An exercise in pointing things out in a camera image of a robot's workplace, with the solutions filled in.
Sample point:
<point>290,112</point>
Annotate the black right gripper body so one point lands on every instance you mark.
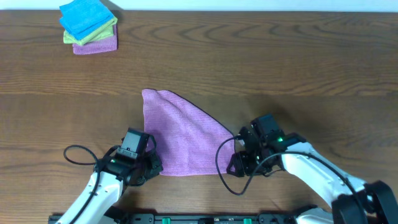
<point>248,162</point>

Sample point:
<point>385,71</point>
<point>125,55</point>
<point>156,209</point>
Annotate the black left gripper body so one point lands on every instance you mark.
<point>153,162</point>

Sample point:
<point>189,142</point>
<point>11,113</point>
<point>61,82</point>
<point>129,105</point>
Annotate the purple microfiber cloth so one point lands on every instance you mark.
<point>187,137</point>

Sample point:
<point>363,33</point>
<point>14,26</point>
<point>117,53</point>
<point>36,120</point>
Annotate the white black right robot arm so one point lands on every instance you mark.
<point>351,199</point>

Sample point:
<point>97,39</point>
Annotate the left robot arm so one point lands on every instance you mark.
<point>112,175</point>

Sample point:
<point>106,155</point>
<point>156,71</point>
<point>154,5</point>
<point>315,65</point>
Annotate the folded purple cloth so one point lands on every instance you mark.
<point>108,44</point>

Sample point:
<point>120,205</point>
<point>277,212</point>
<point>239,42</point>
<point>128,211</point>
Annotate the folded green cloth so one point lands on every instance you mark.
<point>102,32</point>

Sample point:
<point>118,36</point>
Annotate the folded blue cloth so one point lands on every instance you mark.
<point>84,18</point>

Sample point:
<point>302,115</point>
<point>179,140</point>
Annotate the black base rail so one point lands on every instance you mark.
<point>264,218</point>

